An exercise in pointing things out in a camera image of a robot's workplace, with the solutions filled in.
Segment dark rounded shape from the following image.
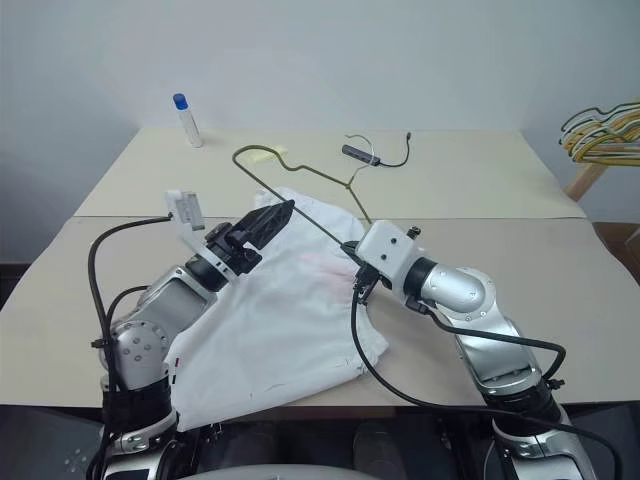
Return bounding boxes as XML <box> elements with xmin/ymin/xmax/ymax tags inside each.
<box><xmin>351</xmin><ymin>421</ymin><xmax>403</xmax><ymax>469</ymax></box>

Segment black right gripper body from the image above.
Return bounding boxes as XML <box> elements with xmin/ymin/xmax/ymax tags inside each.
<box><xmin>351</xmin><ymin>264</ymin><xmax>384</xmax><ymax>307</ymax></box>

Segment grey usb hub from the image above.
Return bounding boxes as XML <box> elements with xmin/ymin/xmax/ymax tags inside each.
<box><xmin>341</xmin><ymin>144</ymin><xmax>382</xmax><ymax>167</ymax></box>

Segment grey robot torso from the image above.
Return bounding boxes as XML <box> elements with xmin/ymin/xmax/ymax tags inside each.
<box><xmin>184</xmin><ymin>465</ymin><xmax>356</xmax><ymax>480</ymax></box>

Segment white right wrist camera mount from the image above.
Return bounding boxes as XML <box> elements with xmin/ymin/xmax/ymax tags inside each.
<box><xmin>355</xmin><ymin>219</ymin><xmax>430</xmax><ymax>294</ymax></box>

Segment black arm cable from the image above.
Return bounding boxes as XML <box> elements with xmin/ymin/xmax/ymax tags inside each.
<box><xmin>87</xmin><ymin>212</ymin><xmax>175</xmax><ymax>416</ymax></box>
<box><xmin>417</xmin><ymin>302</ymin><xmax>569</xmax><ymax>389</ymax></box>

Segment black usb hub cable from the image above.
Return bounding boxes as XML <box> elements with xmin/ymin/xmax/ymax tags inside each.
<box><xmin>377</xmin><ymin>131</ymin><xmax>414</xmax><ymax>169</ymax></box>

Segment wooden stand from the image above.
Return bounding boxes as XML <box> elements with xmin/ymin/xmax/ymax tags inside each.
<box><xmin>564</xmin><ymin>160</ymin><xmax>607</xmax><ymax>202</ymax></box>

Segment bundle of coloured wire hangers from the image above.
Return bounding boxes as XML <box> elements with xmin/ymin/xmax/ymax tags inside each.
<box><xmin>556</xmin><ymin>99</ymin><xmax>640</xmax><ymax>167</ymax></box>

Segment yellow sticky note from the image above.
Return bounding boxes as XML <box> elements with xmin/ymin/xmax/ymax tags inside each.
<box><xmin>246</xmin><ymin>144</ymin><xmax>290</xmax><ymax>163</ymax></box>

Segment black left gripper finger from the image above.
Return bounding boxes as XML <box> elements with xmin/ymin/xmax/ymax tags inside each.
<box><xmin>237</xmin><ymin>199</ymin><xmax>296</xmax><ymax>237</ymax></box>
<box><xmin>247</xmin><ymin>203</ymin><xmax>296</xmax><ymax>250</ymax></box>

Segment olive wire hanger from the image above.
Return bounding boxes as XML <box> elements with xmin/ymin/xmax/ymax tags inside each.
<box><xmin>231</xmin><ymin>132</ymin><xmax>377</xmax><ymax>261</ymax></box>

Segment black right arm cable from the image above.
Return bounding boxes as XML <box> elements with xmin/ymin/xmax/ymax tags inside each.
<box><xmin>417</xmin><ymin>302</ymin><xmax>569</xmax><ymax>389</ymax></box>

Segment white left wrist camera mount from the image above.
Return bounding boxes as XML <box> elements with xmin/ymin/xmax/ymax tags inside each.
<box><xmin>163</xmin><ymin>188</ymin><xmax>236</xmax><ymax>275</ymax></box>

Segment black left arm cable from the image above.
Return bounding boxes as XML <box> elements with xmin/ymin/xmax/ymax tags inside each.
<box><xmin>87</xmin><ymin>212</ymin><xmax>175</xmax><ymax>416</ymax></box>

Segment white bottle with blue cap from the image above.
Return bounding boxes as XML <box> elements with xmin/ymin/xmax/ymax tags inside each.
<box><xmin>172</xmin><ymin>92</ymin><xmax>204</xmax><ymax>149</ymax></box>

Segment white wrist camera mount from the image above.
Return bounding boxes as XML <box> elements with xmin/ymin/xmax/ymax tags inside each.
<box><xmin>355</xmin><ymin>219</ymin><xmax>430</xmax><ymax>294</ymax></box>
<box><xmin>163</xmin><ymin>188</ymin><xmax>236</xmax><ymax>275</ymax></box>

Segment white shorts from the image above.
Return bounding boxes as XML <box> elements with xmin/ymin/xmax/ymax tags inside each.
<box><xmin>160</xmin><ymin>185</ymin><xmax>391</xmax><ymax>432</ymax></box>

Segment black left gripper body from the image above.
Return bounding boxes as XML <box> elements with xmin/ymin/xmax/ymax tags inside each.
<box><xmin>202</xmin><ymin>224</ymin><xmax>264</xmax><ymax>276</ymax></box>

